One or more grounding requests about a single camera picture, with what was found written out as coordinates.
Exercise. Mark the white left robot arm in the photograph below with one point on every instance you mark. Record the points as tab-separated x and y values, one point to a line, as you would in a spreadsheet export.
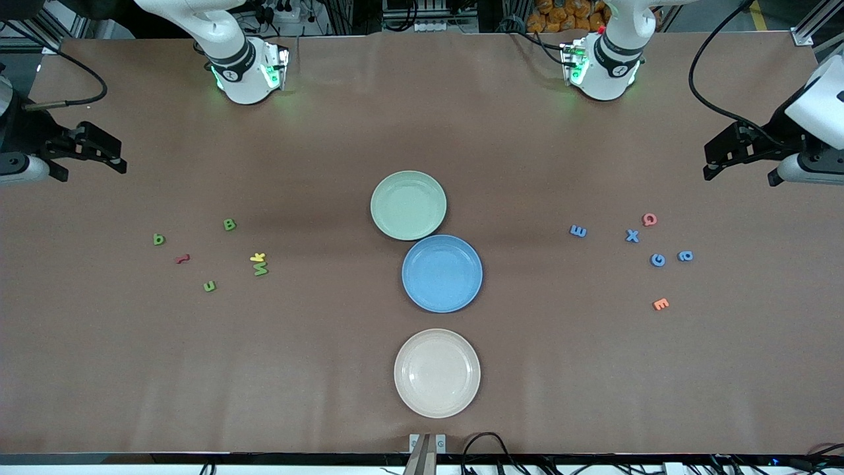
610	66

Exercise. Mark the blue letter E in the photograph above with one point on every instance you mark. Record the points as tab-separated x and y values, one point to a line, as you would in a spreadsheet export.
578	231

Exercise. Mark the blue letter a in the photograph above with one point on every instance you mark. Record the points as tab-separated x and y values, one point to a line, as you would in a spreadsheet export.
682	256

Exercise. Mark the orange letter E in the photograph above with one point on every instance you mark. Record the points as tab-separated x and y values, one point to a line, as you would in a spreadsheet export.
661	304

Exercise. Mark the brown table cover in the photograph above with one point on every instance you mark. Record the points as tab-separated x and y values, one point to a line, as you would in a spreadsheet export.
198	369

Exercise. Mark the white power strip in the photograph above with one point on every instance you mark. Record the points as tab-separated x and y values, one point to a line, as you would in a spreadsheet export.
435	26
289	9

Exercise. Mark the aluminium frame rail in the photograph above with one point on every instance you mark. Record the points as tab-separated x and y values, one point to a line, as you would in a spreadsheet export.
51	45
803	36

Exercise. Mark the aluminium camera mount post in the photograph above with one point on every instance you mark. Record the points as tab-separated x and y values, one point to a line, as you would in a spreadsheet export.
422	455

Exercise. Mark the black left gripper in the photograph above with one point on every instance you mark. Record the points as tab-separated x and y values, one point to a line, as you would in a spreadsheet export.
779	129

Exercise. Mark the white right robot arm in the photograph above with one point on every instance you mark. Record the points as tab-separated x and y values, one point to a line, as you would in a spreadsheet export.
244	66

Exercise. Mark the blue letter X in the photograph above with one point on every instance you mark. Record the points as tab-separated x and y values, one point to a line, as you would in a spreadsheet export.
632	235

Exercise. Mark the metal equipment rack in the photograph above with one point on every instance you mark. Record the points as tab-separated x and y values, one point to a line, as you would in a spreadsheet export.
395	10

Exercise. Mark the green plate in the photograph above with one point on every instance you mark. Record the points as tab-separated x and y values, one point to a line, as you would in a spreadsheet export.
415	191

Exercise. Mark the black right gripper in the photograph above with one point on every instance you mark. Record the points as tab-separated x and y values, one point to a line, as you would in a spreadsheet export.
26	132

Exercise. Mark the bag of orange items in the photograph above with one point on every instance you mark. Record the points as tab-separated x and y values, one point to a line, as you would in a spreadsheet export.
560	16

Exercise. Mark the blue plate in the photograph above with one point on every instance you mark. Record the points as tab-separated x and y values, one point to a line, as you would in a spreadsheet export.
442	273

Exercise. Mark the red letter Q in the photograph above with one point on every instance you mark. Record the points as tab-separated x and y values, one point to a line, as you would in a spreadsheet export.
647	220

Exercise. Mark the beige plate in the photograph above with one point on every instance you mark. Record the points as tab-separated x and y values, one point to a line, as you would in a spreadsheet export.
437	373

